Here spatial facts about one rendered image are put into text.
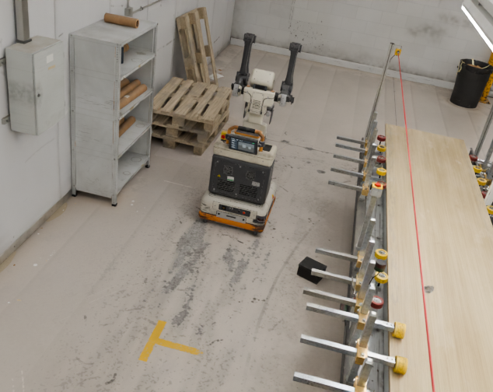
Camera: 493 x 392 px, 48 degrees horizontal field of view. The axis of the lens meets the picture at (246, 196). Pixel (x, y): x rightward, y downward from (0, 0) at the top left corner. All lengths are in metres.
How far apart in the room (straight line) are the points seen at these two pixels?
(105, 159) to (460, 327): 3.31
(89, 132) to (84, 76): 0.51
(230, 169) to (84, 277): 1.57
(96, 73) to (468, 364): 3.53
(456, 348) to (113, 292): 2.49
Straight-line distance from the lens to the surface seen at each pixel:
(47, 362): 3.92
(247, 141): 4.72
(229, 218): 5.10
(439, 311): 3.38
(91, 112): 5.04
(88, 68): 4.91
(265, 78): 5.03
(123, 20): 5.24
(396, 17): 10.72
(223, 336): 4.10
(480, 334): 3.36
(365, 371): 2.61
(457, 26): 10.84
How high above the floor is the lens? 2.87
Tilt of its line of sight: 30 degrees down
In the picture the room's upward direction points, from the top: 9 degrees clockwise
